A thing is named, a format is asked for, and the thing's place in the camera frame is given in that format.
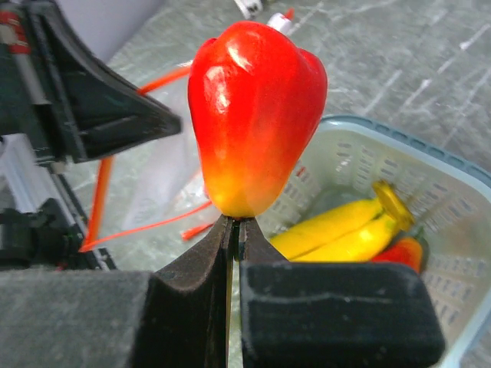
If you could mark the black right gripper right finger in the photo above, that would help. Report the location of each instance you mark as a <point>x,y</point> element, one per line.
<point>331,314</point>

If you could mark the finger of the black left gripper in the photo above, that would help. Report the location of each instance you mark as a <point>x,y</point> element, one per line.
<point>104,113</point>

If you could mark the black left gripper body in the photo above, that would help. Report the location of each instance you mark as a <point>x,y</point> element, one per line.
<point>49,223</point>

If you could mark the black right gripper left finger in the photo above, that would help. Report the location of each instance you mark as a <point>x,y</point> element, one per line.
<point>186,316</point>

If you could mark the clear orange-zip top bag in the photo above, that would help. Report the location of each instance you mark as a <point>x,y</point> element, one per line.
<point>166,172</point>

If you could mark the red toy pear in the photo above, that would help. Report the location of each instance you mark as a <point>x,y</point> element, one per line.
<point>410,250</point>

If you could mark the red toy wax apple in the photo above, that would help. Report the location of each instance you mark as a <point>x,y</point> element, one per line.
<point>255,101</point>

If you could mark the yellow toy banana bunch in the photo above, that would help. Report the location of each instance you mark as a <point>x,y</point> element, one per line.
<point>353,232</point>

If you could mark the white and blue plastic basket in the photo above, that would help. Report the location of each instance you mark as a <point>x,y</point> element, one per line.
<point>444,197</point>

